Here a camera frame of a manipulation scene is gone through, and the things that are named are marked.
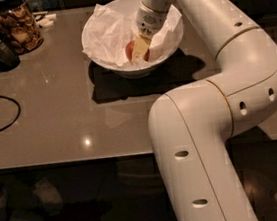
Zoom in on red apple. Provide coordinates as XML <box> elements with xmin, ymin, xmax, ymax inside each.
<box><xmin>125</xmin><ymin>41</ymin><xmax>150</xmax><ymax>61</ymax></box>

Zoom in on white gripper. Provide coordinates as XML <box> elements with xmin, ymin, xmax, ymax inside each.
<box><xmin>131</xmin><ymin>2</ymin><xmax>169</xmax><ymax>64</ymax></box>

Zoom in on white ceramic bowl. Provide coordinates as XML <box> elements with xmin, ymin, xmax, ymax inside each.
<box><xmin>76</xmin><ymin>0</ymin><xmax>191</xmax><ymax>86</ymax></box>

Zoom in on black round pan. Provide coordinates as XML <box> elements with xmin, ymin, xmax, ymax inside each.
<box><xmin>0</xmin><ymin>42</ymin><xmax>21</xmax><ymax>72</ymax></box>

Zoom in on white shoe right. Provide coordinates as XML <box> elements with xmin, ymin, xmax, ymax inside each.
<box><xmin>33</xmin><ymin>177</ymin><xmax>63</xmax><ymax>211</ymax></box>

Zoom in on glass jar of dried chips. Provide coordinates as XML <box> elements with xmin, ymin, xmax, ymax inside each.
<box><xmin>0</xmin><ymin>0</ymin><xmax>43</xmax><ymax>55</ymax></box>

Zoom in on small white items on table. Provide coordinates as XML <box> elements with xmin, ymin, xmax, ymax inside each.
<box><xmin>34</xmin><ymin>13</ymin><xmax>57</xmax><ymax>28</ymax></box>

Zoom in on black cable on table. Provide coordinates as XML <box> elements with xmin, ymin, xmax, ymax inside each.
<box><xmin>0</xmin><ymin>88</ymin><xmax>25</xmax><ymax>135</ymax></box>

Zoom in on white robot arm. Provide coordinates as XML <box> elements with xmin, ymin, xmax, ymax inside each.
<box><xmin>136</xmin><ymin>0</ymin><xmax>277</xmax><ymax>221</ymax></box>

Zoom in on white paper liner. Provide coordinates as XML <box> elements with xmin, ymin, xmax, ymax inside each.
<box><xmin>76</xmin><ymin>0</ymin><xmax>189</xmax><ymax>73</ymax></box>

